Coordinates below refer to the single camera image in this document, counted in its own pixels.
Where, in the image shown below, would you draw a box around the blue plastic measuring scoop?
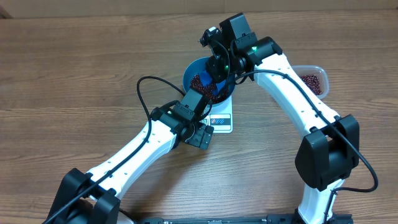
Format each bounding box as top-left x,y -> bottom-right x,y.
199,70 -> 226,95

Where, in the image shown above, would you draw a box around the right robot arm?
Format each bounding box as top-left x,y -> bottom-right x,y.
200,13 -> 360,223

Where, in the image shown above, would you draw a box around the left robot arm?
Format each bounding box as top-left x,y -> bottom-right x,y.
45,100 -> 213,223

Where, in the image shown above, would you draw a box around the white digital kitchen scale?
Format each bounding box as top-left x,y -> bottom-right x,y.
201,96 -> 233,134

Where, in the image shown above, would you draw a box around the blue metal bowl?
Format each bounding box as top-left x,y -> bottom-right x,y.
183,57 -> 234,98

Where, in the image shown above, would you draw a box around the red adzuki beans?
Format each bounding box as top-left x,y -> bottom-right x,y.
190,74 -> 228,104

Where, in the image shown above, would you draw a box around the clear plastic food container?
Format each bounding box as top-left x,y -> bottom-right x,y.
292,65 -> 330,99

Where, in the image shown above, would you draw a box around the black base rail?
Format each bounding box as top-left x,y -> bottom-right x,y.
133,213 -> 354,224

